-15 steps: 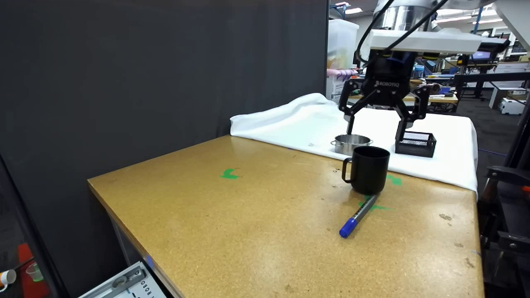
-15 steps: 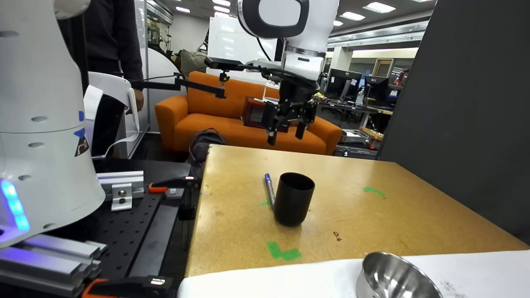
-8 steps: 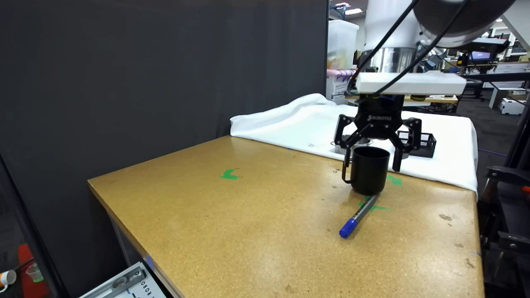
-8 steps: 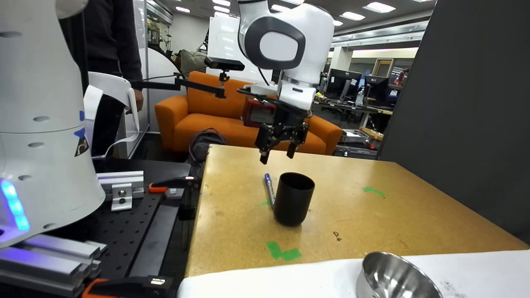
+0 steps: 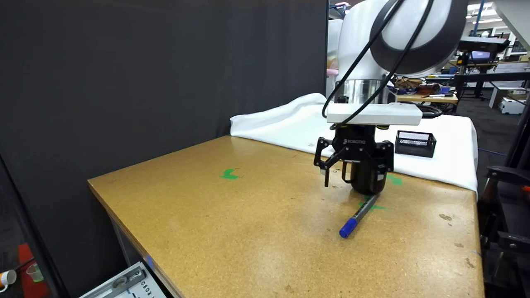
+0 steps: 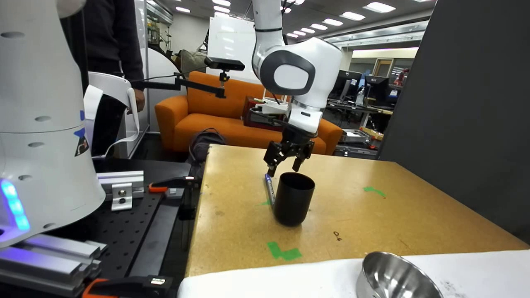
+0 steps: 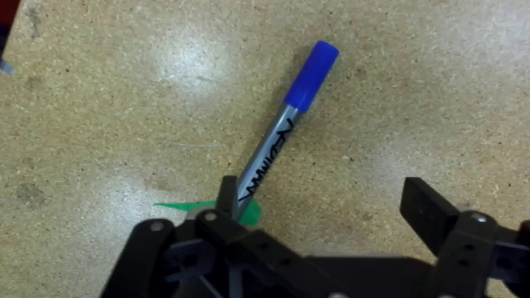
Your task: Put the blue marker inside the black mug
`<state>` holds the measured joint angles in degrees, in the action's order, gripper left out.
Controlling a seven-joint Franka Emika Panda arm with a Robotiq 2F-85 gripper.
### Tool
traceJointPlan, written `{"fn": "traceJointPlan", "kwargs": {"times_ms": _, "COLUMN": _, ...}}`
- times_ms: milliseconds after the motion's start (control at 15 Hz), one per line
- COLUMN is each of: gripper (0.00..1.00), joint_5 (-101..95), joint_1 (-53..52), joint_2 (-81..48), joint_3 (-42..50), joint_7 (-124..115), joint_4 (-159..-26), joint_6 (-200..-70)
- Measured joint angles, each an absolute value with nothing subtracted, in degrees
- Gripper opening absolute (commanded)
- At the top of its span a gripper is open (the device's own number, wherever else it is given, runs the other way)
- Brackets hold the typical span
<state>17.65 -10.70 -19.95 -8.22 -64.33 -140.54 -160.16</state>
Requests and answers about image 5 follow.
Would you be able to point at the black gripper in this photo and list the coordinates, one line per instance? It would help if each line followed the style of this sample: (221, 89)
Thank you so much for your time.
(356, 145)

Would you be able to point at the blue marker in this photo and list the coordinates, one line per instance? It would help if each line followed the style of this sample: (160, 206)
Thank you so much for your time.
(356, 220)

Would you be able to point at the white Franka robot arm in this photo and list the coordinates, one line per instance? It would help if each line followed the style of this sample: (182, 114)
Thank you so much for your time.
(407, 39)

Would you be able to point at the black mug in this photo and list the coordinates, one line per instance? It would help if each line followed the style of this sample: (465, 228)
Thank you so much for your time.
(364, 180)

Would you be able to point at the black rectangular box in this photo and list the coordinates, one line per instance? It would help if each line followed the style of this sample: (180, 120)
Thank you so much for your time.
(414, 143)

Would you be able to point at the white cloth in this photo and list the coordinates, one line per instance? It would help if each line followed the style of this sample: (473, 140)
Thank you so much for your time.
(286, 125)

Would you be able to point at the green tape strip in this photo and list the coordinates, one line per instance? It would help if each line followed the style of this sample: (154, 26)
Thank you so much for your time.
(228, 175)

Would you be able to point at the background lab table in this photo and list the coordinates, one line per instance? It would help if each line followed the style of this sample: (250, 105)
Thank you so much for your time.
(485, 56)

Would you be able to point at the black curtain panel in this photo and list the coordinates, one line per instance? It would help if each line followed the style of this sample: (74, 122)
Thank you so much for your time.
(137, 84)

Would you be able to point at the white device with buttons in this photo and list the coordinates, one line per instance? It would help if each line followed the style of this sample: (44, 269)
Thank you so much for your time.
(124, 284)

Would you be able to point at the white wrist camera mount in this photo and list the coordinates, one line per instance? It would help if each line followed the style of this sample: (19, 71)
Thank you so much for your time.
(374, 114)

